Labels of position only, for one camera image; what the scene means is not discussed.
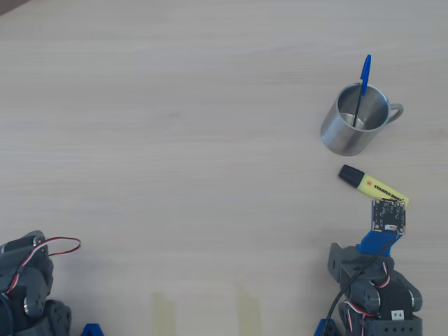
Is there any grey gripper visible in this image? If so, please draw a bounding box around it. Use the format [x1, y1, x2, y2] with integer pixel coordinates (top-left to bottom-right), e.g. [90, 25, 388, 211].
[327, 242, 396, 287]

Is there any blue cap ballpoint pen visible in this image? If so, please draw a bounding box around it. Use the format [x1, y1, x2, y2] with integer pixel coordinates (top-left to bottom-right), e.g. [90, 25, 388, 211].
[351, 54, 372, 127]

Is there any blue plastic base clamp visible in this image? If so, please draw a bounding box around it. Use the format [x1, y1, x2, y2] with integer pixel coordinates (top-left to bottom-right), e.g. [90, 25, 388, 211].
[80, 323, 105, 336]
[313, 318, 342, 336]

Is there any yellow highlighter with black cap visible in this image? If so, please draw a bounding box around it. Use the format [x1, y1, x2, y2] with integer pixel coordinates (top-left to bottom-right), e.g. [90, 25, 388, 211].
[337, 164, 410, 211]

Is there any long beige tape strip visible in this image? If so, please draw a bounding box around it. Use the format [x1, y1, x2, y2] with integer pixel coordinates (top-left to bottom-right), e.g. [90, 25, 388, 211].
[234, 281, 262, 336]

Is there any silver steel mug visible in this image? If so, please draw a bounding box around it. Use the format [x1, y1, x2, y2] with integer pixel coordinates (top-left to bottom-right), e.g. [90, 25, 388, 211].
[319, 82, 405, 157]

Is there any short beige tape strip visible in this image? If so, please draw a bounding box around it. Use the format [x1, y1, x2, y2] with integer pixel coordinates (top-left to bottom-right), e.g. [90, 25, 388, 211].
[151, 292, 177, 336]

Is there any black camera cable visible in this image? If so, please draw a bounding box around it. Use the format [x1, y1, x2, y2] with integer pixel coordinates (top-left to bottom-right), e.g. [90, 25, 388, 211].
[321, 230, 402, 336]

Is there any red white black servo wire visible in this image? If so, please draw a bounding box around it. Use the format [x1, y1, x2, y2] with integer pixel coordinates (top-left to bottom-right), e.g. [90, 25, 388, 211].
[341, 261, 392, 332]

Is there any camera board on blue mount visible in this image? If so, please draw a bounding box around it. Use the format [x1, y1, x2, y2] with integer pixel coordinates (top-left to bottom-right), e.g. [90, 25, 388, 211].
[355, 196, 409, 258]

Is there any red white black looped wire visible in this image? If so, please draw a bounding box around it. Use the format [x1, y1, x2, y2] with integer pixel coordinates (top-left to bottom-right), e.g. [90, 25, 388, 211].
[6, 237, 82, 295]

